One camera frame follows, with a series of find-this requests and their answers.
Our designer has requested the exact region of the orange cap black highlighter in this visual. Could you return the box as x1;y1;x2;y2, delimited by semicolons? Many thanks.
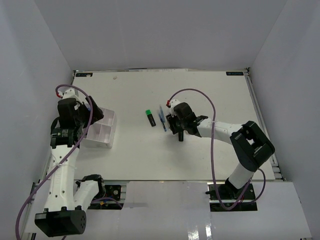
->
178;131;184;142

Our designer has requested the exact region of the clear bottle blue cap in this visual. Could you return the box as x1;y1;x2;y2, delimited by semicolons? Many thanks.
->
84;103;91;112

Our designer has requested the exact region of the dark blue pen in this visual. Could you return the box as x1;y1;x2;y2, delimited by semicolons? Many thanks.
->
157;110;167;132

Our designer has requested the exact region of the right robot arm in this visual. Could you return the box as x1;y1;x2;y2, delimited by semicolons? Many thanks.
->
166;99;275;200

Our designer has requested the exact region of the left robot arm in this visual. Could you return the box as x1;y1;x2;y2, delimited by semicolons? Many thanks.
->
34;96;106;238

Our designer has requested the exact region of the white compartment tray front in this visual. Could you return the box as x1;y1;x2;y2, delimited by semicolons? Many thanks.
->
80;123;114;149

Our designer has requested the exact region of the light blue pen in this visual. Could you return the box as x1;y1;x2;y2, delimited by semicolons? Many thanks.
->
159;105;166;123

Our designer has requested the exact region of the green cap black highlighter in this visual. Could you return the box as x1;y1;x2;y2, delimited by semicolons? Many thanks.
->
145;109;156;127

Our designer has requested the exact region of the left black table label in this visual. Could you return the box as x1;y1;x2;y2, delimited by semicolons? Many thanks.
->
75;72;93;78

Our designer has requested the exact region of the black table label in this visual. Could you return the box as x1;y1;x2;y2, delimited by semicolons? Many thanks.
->
75;72;93;78
226;71;244;76

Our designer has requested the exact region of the right black table label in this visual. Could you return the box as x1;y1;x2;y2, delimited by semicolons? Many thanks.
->
226;71;244;76

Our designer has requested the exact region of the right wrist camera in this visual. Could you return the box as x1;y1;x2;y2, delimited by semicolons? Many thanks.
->
166;99;181;114

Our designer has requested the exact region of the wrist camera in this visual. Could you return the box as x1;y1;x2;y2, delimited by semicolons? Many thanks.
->
56;88;81;104
166;99;181;114

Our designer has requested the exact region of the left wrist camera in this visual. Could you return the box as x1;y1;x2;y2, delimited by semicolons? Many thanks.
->
56;88;81;104

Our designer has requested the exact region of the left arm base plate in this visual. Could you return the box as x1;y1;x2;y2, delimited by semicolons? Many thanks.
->
88;184;126;210

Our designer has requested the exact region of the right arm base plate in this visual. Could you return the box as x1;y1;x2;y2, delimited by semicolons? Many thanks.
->
205;183;258;213

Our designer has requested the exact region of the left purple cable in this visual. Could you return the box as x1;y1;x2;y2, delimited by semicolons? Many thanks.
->
15;84;94;240

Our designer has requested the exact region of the purple cable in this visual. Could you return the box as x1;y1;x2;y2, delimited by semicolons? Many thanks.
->
168;88;266;211
15;84;94;240

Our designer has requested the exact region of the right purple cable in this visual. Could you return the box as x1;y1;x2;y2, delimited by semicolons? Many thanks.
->
168;88;266;211

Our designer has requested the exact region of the right aluminium rail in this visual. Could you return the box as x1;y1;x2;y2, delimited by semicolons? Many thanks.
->
243;68;286;182

